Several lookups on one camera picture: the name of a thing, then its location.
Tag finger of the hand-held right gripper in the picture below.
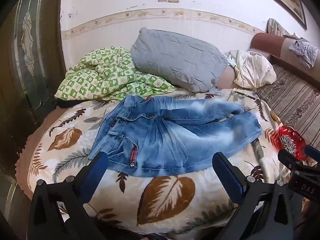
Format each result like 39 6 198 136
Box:
303 144 320 167
277 149 303 171

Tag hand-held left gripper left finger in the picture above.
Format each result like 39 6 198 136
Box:
27 151 109 240

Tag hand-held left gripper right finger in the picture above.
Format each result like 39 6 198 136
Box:
212 152 297 240

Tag blue denim pants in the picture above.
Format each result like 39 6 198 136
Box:
89 94 263 178

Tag pile of sunflower seeds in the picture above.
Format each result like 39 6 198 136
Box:
280 135 299 153

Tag red glass bowl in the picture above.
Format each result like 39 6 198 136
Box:
271 126 307 162

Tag leaf printed blanket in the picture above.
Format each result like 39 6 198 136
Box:
26 87 295 238

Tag brown fringed bedspread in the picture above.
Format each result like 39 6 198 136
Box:
15 107 70 200

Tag black pen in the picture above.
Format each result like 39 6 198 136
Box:
234 91 256 100

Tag green checked blanket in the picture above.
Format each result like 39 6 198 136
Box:
54 47 177 101

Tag cream pillow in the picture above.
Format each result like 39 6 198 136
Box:
229 49 277 88

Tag pink pillow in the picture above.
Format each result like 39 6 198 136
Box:
215 66 240 89

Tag grey crumpled cloth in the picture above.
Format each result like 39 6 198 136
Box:
289 37 318 68

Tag light teal cloth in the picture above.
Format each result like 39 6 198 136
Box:
224 52 238 69

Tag brown sofa bolster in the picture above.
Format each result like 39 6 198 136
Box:
250 32 320 90

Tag patterned cushion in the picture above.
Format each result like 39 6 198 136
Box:
267 18 292 37

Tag grey quilted pillow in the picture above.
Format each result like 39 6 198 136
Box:
130 27 229 93

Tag dark wooden glass door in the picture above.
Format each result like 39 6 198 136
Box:
0 0 65 240

